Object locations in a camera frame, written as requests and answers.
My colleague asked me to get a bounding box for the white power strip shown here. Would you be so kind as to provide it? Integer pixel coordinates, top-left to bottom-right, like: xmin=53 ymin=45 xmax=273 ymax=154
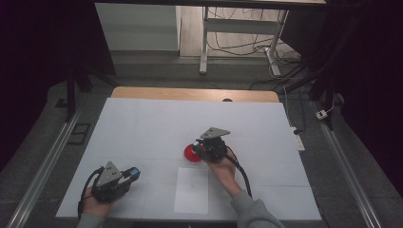
xmin=289 ymin=126 xmax=306 ymax=152

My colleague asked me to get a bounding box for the white desk frame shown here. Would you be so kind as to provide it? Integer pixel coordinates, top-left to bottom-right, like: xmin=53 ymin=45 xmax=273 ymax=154
xmin=199 ymin=6 xmax=290 ymax=77

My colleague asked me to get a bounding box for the black metal stand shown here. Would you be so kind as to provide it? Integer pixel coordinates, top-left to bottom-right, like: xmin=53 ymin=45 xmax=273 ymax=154
xmin=65 ymin=66 xmax=93 ymax=124
xmin=308 ymin=63 xmax=337 ymax=131

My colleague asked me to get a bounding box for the person's right hand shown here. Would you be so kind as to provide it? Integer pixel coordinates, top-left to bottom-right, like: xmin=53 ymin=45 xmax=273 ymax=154
xmin=205 ymin=151 xmax=243 ymax=199

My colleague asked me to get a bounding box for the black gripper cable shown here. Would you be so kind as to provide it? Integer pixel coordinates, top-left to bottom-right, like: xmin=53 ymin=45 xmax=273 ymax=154
xmin=225 ymin=145 xmax=254 ymax=199
xmin=77 ymin=165 xmax=106 ymax=217

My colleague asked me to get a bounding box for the black cable under desk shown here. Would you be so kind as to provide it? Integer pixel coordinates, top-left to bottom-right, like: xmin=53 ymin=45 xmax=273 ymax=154
xmin=207 ymin=8 xmax=278 ymax=57

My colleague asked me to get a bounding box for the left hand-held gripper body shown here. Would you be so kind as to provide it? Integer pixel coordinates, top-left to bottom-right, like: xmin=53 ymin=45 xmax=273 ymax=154
xmin=91 ymin=161 xmax=133 ymax=203

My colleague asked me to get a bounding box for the aluminium floor rail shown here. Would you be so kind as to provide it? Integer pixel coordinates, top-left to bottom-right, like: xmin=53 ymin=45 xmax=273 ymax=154
xmin=6 ymin=107 xmax=82 ymax=228
xmin=312 ymin=101 xmax=383 ymax=228

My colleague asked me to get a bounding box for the dark curtain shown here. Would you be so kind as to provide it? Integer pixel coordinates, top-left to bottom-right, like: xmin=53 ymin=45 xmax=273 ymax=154
xmin=0 ymin=0 xmax=116 ymax=172
xmin=280 ymin=0 xmax=403 ymax=198

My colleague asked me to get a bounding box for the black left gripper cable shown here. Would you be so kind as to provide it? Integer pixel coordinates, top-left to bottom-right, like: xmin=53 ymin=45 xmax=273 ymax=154
xmin=77 ymin=165 xmax=106 ymax=217

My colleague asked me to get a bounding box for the black floor cable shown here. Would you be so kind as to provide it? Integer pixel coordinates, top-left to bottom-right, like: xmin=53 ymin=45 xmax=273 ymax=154
xmin=249 ymin=61 xmax=306 ymax=91

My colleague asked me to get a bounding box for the small white paper sheet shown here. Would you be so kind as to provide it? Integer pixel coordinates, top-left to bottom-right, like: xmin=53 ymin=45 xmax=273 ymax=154
xmin=173 ymin=166 xmax=210 ymax=215

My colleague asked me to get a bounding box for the person's left hand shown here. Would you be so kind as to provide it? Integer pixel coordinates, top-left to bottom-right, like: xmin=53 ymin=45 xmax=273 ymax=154
xmin=81 ymin=187 xmax=117 ymax=219

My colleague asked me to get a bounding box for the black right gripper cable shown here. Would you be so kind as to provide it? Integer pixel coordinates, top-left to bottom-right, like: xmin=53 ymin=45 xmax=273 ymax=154
xmin=225 ymin=145 xmax=254 ymax=199

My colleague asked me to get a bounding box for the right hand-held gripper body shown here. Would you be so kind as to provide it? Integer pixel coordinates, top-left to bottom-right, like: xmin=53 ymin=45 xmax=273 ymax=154
xmin=198 ymin=126 xmax=231 ymax=164

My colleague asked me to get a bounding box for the round red ink pad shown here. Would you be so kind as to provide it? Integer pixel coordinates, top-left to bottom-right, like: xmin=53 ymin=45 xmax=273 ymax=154
xmin=183 ymin=143 xmax=203 ymax=164

